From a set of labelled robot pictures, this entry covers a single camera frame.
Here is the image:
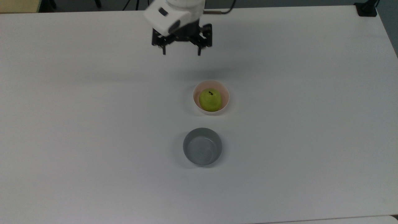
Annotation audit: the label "black tripod legs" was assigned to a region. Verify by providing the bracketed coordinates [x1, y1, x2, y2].
[122, 0, 141, 11]

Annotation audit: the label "black table clamp mount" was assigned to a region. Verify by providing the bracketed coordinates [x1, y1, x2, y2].
[354, 0, 380, 17]

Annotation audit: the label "green pear with stem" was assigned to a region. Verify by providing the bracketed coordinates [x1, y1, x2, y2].
[199, 88, 223, 112]

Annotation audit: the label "pink plastic bowl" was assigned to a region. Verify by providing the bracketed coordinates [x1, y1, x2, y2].
[192, 80, 230, 115]

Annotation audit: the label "grey plastic bowl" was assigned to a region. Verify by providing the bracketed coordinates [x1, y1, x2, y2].
[183, 128, 223, 166]

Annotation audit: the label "light wooden furniture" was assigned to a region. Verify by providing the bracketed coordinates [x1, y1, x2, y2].
[0, 0, 42, 13]

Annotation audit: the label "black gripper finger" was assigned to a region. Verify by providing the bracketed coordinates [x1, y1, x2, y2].
[193, 24, 213, 57]
[151, 29, 170, 56]

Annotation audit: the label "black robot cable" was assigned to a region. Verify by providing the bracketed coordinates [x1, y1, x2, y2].
[203, 0, 236, 15]

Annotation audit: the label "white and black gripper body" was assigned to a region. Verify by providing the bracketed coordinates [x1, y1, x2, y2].
[144, 0, 204, 42]

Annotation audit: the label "white adjacent table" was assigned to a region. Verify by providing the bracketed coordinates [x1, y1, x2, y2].
[255, 215, 398, 224]

